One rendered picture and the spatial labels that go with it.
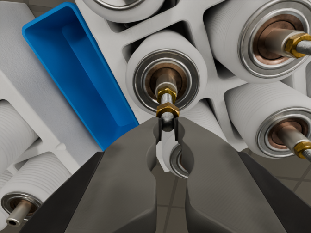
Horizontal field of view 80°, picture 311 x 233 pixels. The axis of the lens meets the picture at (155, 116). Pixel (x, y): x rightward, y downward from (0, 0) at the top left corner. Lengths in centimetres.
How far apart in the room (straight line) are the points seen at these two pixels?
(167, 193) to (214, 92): 49
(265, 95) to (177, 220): 66
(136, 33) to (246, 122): 19
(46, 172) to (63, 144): 6
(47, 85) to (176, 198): 55
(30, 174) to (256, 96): 38
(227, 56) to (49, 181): 35
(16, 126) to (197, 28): 32
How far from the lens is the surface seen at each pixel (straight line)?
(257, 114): 26
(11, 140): 38
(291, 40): 20
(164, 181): 67
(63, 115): 43
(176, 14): 28
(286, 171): 75
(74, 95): 43
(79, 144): 44
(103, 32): 29
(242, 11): 22
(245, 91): 31
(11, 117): 39
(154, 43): 21
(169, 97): 17
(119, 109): 52
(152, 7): 21
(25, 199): 41
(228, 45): 22
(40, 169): 41
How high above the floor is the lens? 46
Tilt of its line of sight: 62 degrees down
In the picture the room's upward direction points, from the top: 176 degrees counter-clockwise
